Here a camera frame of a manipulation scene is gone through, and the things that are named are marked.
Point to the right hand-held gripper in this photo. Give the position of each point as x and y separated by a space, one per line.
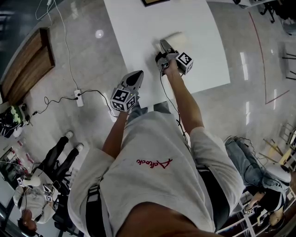
185 61

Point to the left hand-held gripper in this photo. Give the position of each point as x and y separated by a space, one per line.
121 99

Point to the person's left forearm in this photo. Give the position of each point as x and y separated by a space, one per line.
115 134

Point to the person's right forearm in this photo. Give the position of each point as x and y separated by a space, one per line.
182 99

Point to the white table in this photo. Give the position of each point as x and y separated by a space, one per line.
138 34

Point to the person's grey trousers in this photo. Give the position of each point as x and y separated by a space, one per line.
138 113

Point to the person's grey t-shirt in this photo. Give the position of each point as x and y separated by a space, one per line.
152 185

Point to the black office chair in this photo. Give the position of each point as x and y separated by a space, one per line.
269 9

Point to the small white power strip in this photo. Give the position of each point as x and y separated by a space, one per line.
49 2

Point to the wooden sticks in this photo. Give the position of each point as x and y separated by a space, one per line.
275 148

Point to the person's chin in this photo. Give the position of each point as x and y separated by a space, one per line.
166 223

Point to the white metal railing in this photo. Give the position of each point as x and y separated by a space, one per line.
245 224

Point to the grey chair with black frame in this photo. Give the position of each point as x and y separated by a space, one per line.
291 58

